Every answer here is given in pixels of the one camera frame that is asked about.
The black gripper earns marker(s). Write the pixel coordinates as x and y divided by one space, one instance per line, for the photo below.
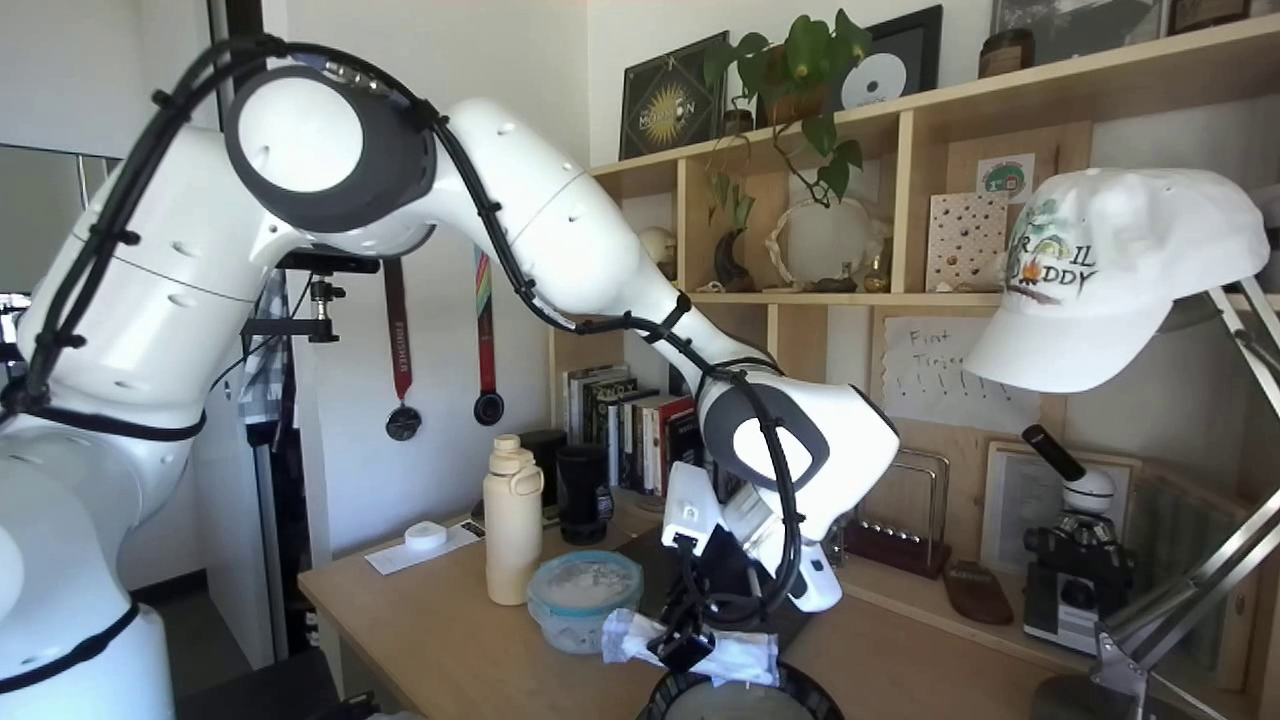
732 586

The clear plastic cutlery package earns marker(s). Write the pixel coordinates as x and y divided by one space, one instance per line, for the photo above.
624 636

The pale yellow water bottle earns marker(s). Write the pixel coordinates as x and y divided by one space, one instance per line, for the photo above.
514 532

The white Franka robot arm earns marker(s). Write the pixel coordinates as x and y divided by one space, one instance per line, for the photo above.
161 305

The light blue plastic bowl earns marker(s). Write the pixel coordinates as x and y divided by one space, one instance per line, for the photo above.
578 603

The dark bowl with soup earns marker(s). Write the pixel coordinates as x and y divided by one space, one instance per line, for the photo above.
802 692

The dark grey laptop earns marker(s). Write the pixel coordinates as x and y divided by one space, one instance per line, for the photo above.
652 560

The white book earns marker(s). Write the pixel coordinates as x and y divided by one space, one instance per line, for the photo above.
651 444

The red book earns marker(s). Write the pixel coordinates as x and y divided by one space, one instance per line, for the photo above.
677 432

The dark book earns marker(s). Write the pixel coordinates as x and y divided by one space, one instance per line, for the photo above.
621 432

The black cylinder speaker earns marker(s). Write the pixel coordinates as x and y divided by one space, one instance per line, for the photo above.
546 444

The Newton cradle desk toy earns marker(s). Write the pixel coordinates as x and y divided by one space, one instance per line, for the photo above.
913 527

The white tape roll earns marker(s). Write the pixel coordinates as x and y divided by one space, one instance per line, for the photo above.
424 537

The brown leather case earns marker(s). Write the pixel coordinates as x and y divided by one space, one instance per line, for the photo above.
978 592

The white paper sheet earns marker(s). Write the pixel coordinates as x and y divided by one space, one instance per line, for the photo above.
393 554

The medal on red green ribbon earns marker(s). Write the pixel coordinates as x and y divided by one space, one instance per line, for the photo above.
484 362

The white handwritten note board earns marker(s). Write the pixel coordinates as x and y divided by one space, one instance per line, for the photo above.
953 383

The black and white microscope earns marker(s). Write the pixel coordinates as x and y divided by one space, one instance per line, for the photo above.
1073 560

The polka dot card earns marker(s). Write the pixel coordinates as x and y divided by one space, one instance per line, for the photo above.
967 240

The silver desk lamp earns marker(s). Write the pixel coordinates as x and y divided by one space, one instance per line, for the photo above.
1184 586

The black framed square artwork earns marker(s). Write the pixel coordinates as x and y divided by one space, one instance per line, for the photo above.
669 102

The wooden shelf unit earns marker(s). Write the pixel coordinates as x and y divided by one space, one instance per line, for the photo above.
921 146

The white baseball cap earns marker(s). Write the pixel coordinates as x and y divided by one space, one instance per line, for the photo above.
1121 283

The green trailing house plant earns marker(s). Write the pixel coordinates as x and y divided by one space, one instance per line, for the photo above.
805 65

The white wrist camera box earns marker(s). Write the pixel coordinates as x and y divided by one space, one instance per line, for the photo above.
695 507

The wooden picture frame behind microscope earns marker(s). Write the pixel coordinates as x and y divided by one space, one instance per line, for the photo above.
1012 507

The black frame with disc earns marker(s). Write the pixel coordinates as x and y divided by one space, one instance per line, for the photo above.
890 63

